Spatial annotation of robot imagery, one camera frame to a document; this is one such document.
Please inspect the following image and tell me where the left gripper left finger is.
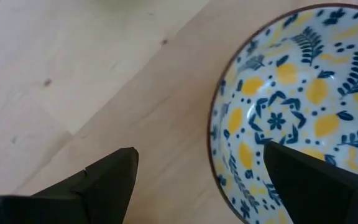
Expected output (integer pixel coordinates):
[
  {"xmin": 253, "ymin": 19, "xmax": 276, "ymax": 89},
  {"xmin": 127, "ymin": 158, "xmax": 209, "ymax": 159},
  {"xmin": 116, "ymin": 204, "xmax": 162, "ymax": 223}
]
[{"xmin": 0, "ymin": 147, "xmax": 139, "ymax": 224}]

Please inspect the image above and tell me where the blue yellow patterned ceramic bowl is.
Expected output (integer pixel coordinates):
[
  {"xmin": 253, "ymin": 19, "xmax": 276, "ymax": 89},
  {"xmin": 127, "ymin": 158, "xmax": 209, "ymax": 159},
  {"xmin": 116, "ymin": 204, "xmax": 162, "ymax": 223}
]
[{"xmin": 206, "ymin": 2, "xmax": 358, "ymax": 224}]

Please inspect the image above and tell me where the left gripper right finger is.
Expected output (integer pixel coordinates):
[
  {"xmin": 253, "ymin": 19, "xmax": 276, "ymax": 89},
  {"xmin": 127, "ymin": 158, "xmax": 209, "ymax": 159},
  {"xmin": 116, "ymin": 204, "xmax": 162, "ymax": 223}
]
[{"xmin": 263, "ymin": 141, "xmax": 358, "ymax": 224}]

